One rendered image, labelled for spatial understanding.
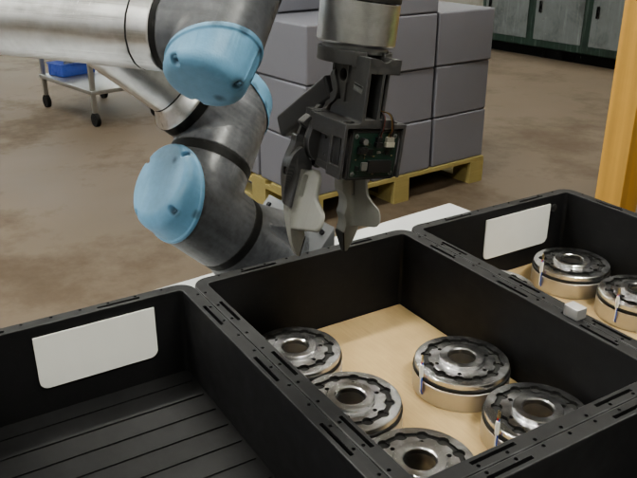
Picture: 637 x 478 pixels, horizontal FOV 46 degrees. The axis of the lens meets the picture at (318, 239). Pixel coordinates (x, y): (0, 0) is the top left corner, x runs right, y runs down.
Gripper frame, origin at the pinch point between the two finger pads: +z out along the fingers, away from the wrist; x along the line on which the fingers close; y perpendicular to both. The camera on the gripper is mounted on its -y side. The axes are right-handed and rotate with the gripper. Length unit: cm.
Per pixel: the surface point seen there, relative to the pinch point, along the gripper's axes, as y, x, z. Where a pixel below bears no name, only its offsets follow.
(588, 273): 3.9, 41.6, 7.0
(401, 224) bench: -54, 58, 21
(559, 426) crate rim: 30.6, 4.2, 5.2
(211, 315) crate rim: -2.3, -10.6, 8.4
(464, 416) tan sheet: 15.9, 9.8, 14.5
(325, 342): 0.3, 2.6, 12.5
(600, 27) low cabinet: -405, 561, -15
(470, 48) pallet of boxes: -216, 224, -3
